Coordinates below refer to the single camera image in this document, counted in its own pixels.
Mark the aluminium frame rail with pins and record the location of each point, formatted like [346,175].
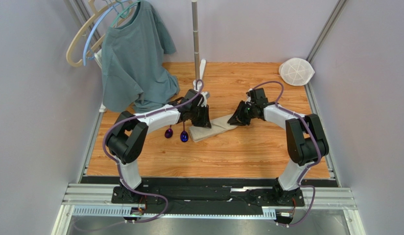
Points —
[87,209]

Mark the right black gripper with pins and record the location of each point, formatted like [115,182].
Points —
[243,112]

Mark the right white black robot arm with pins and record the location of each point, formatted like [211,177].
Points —
[305,138]

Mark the green plastic hanger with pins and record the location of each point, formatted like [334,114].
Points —
[124,14]

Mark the teal green t-shirt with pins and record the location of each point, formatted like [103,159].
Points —
[132,63]

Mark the white plastic mesh basket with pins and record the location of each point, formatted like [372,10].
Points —
[296,72]

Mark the blue plastic hanger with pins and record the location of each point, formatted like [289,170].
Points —
[93,45]

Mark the blue purple spoon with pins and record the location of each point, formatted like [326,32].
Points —
[184,136]

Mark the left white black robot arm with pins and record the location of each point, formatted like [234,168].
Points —
[124,141]

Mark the beige cloth napkin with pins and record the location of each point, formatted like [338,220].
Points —
[218,126]

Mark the white rack base foot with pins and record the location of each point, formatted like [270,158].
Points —
[196,87]

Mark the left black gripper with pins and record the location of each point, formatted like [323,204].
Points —
[205,122]

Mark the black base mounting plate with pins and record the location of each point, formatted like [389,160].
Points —
[206,196]

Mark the metal garment rack pole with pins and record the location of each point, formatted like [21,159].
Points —
[195,38]

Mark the beige wooden hanger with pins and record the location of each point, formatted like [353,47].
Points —
[78,8]

